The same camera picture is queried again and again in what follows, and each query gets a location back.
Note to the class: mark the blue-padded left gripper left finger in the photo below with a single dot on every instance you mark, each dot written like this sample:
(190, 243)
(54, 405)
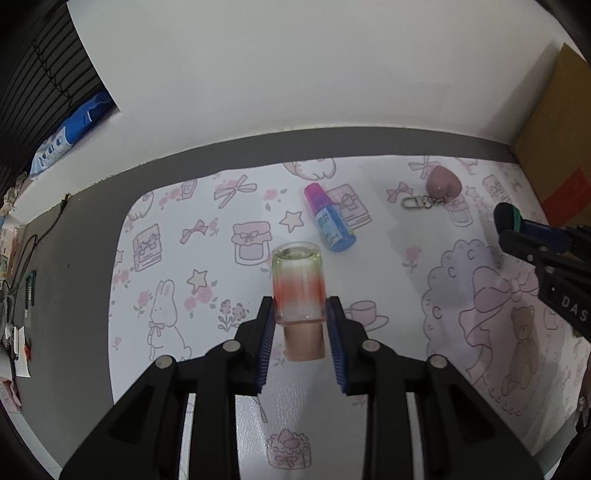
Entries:
(140, 437)

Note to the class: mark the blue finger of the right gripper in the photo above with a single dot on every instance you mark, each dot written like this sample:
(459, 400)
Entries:
(555, 238)

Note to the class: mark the pink heart keychain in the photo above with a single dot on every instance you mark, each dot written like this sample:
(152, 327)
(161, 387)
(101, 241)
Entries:
(442, 186)

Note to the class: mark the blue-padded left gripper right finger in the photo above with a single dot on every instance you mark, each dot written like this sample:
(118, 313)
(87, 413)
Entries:
(424, 419)

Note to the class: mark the pink perfume bottle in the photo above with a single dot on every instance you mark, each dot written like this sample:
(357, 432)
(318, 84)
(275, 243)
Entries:
(299, 299)

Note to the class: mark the white paper sheet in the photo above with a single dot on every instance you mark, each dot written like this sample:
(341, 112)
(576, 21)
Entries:
(21, 352)

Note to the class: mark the blue bottle pink cap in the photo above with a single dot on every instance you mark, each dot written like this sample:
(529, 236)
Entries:
(332, 226)

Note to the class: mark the blue plastic package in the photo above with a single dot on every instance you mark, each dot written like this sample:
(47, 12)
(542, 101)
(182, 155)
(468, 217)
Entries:
(70, 132)

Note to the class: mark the green-handled tool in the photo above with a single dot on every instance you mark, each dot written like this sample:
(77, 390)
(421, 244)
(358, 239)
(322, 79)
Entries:
(30, 286)

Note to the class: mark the black green-striped powder puff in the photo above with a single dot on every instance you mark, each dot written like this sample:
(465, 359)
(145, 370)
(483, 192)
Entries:
(507, 217)

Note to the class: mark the brown cardboard box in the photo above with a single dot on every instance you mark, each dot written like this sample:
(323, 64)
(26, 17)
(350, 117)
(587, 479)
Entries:
(554, 148)

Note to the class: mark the black window blinds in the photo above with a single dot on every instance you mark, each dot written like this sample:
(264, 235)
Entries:
(46, 74)

